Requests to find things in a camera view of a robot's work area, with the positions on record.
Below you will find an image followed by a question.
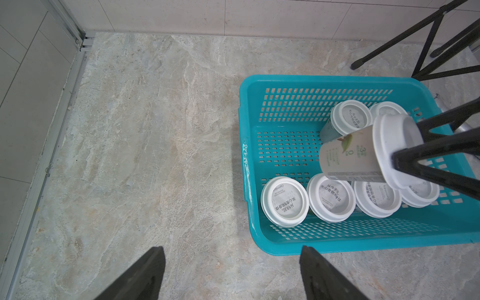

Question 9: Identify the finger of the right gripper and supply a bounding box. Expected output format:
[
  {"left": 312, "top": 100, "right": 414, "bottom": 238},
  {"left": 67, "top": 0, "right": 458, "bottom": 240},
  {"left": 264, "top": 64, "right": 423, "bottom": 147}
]
[
  {"left": 417, "top": 98, "right": 480, "bottom": 141},
  {"left": 392, "top": 126, "right": 480, "bottom": 200}
]

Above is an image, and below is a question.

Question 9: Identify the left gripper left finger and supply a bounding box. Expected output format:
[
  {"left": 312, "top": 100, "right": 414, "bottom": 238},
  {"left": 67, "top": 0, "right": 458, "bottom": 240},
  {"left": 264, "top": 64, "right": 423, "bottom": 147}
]
[{"left": 96, "top": 246, "right": 166, "bottom": 300}]

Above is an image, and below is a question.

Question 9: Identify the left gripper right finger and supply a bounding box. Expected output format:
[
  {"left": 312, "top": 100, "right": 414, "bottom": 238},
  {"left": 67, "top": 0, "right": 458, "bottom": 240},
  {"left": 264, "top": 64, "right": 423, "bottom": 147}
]
[{"left": 299, "top": 246, "right": 368, "bottom": 300}]

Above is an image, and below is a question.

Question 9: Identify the yogurt cup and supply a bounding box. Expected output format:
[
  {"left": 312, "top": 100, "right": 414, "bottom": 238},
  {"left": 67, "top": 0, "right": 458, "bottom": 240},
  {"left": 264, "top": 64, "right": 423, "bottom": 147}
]
[
  {"left": 369, "top": 101, "right": 407, "bottom": 119},
  {"left": 319, "top": 100, "right": 373, "bottom": 143},
  {"left": 261, "top": 176, "right": 310, "bottom": 228},
  {"left": 319, "top": 114, "right": 424, "bottom": 190},
  {"left": 307, "top": 173, "right": 356, "bottom": 223},
  {"left": 351, "top": 181, "right": 402, "bottom": 219},
  {"left": 399, "top": 181, "right": 440, "bottom": 208}
]

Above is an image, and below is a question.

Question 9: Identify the teal plastic basket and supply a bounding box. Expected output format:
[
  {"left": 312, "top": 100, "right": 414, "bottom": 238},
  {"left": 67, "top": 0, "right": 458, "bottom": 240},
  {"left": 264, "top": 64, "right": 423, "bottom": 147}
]
[{"left": 239, "top": 75, "right": 480, "bottom": 256}]

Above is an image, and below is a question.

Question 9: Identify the black perforated music stand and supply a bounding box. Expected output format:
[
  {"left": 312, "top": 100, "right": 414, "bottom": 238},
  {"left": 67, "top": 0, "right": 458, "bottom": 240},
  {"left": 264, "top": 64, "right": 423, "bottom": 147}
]
[{"left": 350, "top": 0, "right": 480, "bottom": 82}]

